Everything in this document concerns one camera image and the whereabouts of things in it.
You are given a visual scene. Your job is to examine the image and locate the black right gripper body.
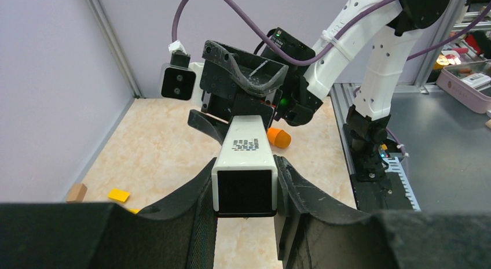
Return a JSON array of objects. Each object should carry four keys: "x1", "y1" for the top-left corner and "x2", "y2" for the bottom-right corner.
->
[{"x1": 199, "y1": 39, "x2": 323, "y2": 127}]

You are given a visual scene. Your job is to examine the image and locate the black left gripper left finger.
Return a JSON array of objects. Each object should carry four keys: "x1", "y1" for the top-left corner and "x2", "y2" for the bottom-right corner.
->
[{"x1": 1, "y1": 161, "x2": 217, "y2": 268}]

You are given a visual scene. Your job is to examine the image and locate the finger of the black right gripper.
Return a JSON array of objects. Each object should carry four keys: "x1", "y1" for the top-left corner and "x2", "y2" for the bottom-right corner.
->
[
  {"x1": 202, "y1": 40, "x2": 288, "y2": 97},
  {"x1": 187, "y1": 109, "x2": 229, "y2": 145}
]

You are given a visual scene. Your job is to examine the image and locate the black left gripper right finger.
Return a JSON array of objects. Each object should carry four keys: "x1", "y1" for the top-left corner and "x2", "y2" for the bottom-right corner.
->
[{"x1": 274, "y1": 156, "x2": 490, "y2": 268}]

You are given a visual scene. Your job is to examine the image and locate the white remote control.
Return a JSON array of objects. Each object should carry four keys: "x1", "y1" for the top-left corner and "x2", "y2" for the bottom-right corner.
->
[{"x1": 211, "y1": 115, "x2": 278, "y2": 218}]

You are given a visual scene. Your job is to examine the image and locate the orange toy carrot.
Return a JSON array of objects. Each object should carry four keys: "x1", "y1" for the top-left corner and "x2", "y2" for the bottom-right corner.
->
[{"x1": 267, "y1": 127, "x2": 292, "y2": 149}]

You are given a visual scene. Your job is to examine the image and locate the yellow flat brick lower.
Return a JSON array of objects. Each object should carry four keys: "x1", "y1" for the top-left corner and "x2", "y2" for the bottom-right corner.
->
[{"x1": 128, "y1": 208, "x2": 141, "y2": 214}]

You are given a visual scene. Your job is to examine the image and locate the yellow flat brick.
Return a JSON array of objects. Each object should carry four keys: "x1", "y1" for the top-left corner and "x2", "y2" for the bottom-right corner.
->
[
  {"x1": 128, "y1": 208, "x2": 141, "y2": 214},
  {"x1": 107, "y1": 189, "x2": 131, "y2": 204}
]

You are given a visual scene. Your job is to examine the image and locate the yellow flat brick upper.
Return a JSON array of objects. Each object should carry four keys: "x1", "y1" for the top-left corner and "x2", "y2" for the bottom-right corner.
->
[{"x1": 107, "y1": 189, "x2": 131, "y2": 204}]

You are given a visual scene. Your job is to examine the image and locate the small wooden block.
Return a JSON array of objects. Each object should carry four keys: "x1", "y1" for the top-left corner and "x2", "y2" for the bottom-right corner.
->
[{"x1": 65, "y1": 183, "x2": 87, "y2": 203}]

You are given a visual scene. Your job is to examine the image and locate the pink storage box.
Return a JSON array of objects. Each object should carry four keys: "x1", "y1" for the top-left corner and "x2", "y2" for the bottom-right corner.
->
[{"x1": 436, "y1": 60, "x2": 490, "y2": 115}]

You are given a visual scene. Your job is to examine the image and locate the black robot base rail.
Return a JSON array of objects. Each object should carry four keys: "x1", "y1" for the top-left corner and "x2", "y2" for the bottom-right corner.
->
[{"x1": 330, "y1": 84, "x2": 420, "y2": 212}]

